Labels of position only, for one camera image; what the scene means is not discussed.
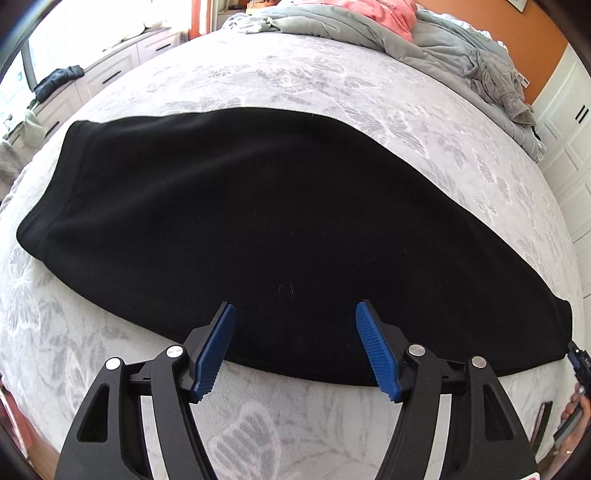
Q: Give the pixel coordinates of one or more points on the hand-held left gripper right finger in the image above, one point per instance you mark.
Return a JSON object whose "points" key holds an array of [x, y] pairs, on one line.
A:
{"points": [[376, 346]]}

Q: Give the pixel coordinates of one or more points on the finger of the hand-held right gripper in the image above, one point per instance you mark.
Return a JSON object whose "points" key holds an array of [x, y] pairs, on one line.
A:
{"points": [[581, 356]]}

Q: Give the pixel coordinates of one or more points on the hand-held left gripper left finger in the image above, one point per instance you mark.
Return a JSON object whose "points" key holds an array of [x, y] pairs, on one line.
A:
{"points": [[213, 344]]}

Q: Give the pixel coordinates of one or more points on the black pants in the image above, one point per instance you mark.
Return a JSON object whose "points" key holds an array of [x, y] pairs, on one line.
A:
{"points": [[277, 207]]}

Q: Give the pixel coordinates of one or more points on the person's right hand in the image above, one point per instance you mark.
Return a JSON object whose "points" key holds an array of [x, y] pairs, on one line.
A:
{"points": [[579, 397]]}

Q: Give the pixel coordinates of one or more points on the white wardrobe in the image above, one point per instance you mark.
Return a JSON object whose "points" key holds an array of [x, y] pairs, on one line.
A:
{"points": [[570, 138]]}

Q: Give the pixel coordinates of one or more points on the pale green cloth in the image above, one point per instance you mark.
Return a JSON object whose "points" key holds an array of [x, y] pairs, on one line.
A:
{"points": [[34, 127]]}

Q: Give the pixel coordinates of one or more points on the grey crumpled garment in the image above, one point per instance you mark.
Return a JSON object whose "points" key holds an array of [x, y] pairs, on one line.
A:
{"points": [[498, 83]]}

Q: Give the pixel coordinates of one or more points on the white window seat cabinet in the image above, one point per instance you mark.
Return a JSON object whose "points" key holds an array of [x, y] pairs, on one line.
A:
{"points": [[124, 60]]}

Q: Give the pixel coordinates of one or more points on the dark blue cloth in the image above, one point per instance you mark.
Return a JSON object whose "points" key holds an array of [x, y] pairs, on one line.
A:
{"points": [[57, 81]]}

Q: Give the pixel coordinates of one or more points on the grey duvet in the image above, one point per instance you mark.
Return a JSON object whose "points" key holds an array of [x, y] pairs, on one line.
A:
{"points": [[351, 34]]}

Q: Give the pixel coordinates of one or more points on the window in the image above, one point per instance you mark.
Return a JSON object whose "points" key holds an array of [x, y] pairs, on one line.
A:
{"points": [[14, 87]]}

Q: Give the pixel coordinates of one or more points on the pink pillow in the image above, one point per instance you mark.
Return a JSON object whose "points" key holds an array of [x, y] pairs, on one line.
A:
{"points": [[369, 11]]}

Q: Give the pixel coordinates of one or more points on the white wall switch plate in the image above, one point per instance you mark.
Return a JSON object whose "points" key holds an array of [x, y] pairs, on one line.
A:
{"points": [[524, 82]]}

